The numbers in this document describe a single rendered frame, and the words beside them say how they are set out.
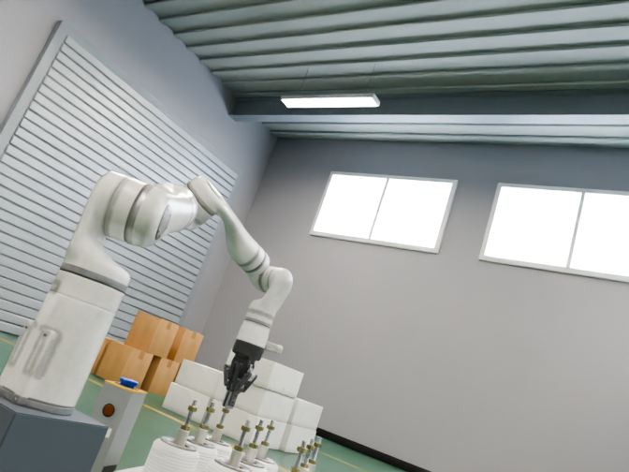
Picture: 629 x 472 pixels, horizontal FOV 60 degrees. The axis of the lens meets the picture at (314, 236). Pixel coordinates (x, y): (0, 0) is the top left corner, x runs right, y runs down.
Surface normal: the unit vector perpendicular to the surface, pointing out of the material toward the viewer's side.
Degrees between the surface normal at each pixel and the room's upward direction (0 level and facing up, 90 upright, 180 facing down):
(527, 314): 90
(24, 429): 90
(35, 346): 90
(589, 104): 90
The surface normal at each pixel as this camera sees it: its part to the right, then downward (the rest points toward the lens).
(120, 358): -0.50, -0.40
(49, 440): 0.82, 0.12
